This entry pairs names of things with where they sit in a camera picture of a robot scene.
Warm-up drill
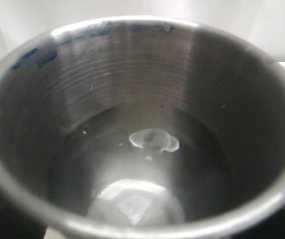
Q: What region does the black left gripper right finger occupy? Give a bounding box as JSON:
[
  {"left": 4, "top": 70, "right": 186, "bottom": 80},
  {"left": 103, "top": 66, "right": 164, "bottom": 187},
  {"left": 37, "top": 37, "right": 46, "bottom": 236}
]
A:
[{"left": 244, "top": 206, "right": 285, "bottom": 239}]

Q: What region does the steel cup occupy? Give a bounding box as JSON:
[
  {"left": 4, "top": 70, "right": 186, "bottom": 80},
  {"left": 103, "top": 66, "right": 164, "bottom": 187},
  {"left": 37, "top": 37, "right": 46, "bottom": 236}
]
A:
[{"left": 0, "top": 25, "right": 285, "bottom": 239}]

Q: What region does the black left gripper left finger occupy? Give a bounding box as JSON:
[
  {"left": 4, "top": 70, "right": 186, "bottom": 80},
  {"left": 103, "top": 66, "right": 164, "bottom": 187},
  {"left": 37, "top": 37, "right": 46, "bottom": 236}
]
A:
[{"left": 0, "top": 195, "right": 46, "bottom": 239}]

